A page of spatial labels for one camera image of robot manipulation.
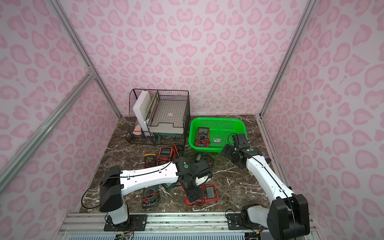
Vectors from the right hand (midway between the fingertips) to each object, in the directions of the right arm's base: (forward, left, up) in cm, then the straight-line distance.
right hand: (227, 154), depth 85 cm
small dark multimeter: (+2, +16, -7) cm, 18 cm away
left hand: (-19, +18, -2) cm, 26 cm away
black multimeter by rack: (+7, +28, -8) cm, 30 cm away
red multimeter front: (-20, +10, -7) cm, 23 cm away
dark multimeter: (+15, +14, -8) cm, 22 cm away
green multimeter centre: (-15, +32, -9) cm, 37 cm away
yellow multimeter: (-1, +46, -7) cm, 47 cm away
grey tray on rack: (+29, +38, +1) cm, 48 cm away
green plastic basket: (+26, +1, -12) cm, 29 cm away
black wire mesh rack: (+20, +62, -9) cm, 66 cm away
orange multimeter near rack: (+2, +37, -7) cm, 38 cm away
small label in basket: (+17, +4, -11) cm, 20 cm away
